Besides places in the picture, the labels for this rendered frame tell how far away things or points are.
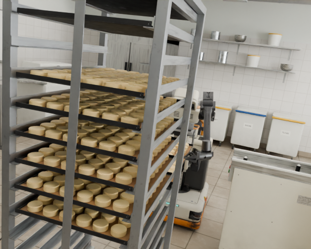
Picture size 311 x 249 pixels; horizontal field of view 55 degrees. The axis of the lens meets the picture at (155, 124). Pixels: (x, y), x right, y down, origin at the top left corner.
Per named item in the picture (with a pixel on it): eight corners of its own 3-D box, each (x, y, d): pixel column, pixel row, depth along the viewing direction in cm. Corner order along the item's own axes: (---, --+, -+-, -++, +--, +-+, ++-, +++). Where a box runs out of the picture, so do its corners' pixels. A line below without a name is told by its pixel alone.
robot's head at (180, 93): (177, 96, 280) (176, 85, 268) (199, 100, 275) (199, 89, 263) (173, 108, 273) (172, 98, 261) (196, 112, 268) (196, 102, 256)
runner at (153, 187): (172, 156, 147) (172, 150, 147) (177, 157, 147) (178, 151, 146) (121, 221, 87) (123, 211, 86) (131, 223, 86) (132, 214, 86)
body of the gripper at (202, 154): (195, 166, 188) (205, 165, 191) (198, 151, 185) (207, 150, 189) (189, 162, 193) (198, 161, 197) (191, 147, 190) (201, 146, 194)
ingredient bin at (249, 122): (227, 149, 566) (235, 109, 548) (232, 142, 625) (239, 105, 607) (257, 156, 548) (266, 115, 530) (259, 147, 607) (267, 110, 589)
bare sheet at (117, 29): (107, 32, 141) (107, 29, 141) (191, 42, 131) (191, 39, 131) (17, 13, 85) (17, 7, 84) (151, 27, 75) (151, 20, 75)
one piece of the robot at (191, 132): (166, 139, 284) (169, 117, 278) (194, 145, 277) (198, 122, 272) (161, 143, 269) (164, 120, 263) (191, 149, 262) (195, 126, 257)
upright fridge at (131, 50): (167, 128, 670) (180, 33, 623) (152, 137, 587) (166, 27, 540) (112, 116, 715) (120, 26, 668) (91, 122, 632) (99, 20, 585)
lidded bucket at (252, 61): (258, 67, 582) (260, 56, 577) (257, 67, 560) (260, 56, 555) (246, 65, 590) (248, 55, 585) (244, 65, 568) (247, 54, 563)
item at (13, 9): (108, 33, 144) (108, 27, 144) (113, 34, 144) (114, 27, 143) (11, 13, 84) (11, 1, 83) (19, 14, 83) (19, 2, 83)
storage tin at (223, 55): (227, 63, 598) (229, 52, 593) (225, 63, 582) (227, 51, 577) (218, 62, 604) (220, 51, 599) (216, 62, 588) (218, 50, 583)
